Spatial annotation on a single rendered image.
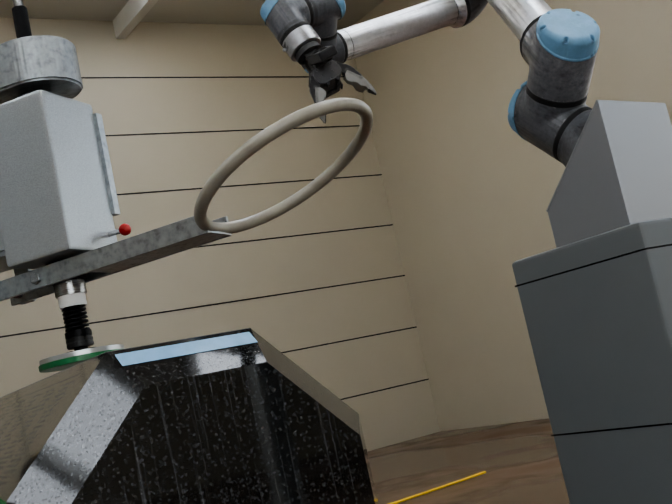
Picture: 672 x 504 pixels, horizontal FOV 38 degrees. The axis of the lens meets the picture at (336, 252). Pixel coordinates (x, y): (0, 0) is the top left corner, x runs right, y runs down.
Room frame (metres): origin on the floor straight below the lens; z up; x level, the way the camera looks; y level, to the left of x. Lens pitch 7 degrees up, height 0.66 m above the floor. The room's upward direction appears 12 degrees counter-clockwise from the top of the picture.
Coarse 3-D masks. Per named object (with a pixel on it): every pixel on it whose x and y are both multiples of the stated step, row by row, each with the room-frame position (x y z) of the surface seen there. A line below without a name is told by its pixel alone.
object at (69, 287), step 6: (78, 276) 2.43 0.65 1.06; (84, 276) 2.45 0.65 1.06; (60, 282) 2.42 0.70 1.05; (66, 282) 2.42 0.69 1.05; (72, 282) 2.43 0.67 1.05; (78, 282) 2.44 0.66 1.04; (84, 282) 2.46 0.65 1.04; (54, 288) 2.44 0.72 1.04; (60, 288) 2.42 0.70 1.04; (66, 288) 2.42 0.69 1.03; (72, 288) 2.42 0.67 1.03; (78, 288) 2.43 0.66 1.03; (84, 288) 2.45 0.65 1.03; (60, 294) 2.42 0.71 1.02; (66, 294) 2.42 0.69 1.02
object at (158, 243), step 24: (192, 216) 2.25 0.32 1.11; (144, 240) 2.30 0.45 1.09; (168, 240) 2.28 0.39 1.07; (192, 240) 2.30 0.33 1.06; (216, 240) 2.37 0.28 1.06; (72, 264) 2.38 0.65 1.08; (96, 264) 2.36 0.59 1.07; (120, 264) 2.38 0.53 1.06; (0, 288) 2.46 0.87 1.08; (24, 288) 2.44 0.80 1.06; (48, 288) 2.54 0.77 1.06
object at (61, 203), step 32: (32, 96) 2.33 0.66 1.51; (0, 128) 2.37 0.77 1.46; (32, 128) 2.34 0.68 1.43; (64, 128) 2.39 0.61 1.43; (0, 160) 2.38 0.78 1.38; (32, 160) 2.34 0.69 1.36; (64, 160) 2.36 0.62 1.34; (96, 160) 2.50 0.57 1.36; (0, 192) 2.38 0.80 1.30; (32, 192) 2.35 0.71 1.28; (64, 192) 2.34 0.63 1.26; (96, 192) 2.47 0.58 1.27; (0, 224) 2.39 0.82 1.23; (32, 224) 2.36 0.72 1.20; (64, 224) 2.33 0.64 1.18; (96, 224) 2.45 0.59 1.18; (32, 256) 2.36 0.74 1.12; (64, 256) 2.40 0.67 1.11
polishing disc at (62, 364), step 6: (84, 348) 2.43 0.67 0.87; (84, 354) 2.36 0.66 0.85; (90, 354) 2.36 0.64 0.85; (96, 354) 2.37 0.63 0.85; (60, 360) 2.35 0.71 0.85; (66, 360) 2.35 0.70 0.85; (72, 360) 2.35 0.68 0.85; (78, 360) 2.35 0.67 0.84; (84, 360) 2.36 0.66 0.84; (42, 366) 2.39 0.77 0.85; (48, 366) 2.37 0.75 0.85; (54, 366) 2.36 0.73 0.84; (60, 366) 2.39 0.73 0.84; (66, 366) 2.43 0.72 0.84; (42, 372) 2.45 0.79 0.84
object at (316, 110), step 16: (304, 112) 2.00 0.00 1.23; (320, 112) 2.02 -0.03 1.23; (368, 112) 2.18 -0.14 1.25; (272, 128) 1.99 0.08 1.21; (288, 128) 2.00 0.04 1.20; (368, 128) 2.27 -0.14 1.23; (256, 144) 1.99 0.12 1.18; (352, 144) 2.35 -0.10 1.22; (240, 160) 2.00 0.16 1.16; (336, 160) 2.41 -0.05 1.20; (224, 176) 2.03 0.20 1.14; (320, 176) 2.43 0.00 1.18; (208, 192) 2.06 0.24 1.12; (304, 192) 2.44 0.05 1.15; (272, 208) 2.43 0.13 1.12; (288, 208) 2.44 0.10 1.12; (208, 224) 2.22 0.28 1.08; (224, 224) 2.32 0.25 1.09; (240, 224) 2.37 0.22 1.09; (256, 224) 2.41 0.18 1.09
